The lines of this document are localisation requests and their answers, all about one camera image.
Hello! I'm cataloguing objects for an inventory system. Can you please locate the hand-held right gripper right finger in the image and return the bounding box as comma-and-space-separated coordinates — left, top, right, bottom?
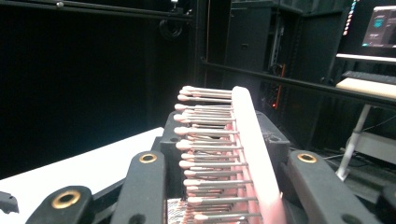
255, 110, 292, 194

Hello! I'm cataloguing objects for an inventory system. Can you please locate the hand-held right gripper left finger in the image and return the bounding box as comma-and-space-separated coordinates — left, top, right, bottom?
152, 111, 189, 200

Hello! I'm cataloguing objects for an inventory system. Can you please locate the pink hairbrush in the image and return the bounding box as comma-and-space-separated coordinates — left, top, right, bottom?
167, 85, 288, 224

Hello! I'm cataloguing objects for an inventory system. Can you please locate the light wooden desk top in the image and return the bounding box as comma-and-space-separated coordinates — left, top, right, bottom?
335, 77, 396, 101

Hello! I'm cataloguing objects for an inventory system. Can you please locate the black equipment rack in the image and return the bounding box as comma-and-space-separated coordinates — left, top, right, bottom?
223, 0, 304, 94

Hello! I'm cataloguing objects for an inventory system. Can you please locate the black keyboard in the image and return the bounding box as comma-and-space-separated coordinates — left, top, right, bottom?
341, 70, 396, 86

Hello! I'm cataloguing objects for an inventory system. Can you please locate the white shelf board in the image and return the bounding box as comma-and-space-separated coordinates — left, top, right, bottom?
335, 52, 396, 65

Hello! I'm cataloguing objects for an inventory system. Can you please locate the coloured light strip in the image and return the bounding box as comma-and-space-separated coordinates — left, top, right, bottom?
342, 0, 359, 36

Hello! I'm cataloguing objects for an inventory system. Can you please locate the computer monitor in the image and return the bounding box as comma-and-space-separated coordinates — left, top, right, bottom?
361, 5, 396, 49

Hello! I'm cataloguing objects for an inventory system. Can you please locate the black overhead bar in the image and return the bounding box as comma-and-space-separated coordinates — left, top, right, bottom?
0, 0, 194, 22

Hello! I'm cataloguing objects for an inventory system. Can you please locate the black horizontal rail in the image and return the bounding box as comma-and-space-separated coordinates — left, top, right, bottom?
201, 60, 396, 110

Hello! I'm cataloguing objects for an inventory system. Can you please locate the white metal desk frame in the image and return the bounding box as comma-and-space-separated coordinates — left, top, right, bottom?
335, 104, 396, 182

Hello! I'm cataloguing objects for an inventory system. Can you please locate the coiled black cable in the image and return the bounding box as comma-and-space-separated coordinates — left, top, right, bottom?
158, 18, 184, 41

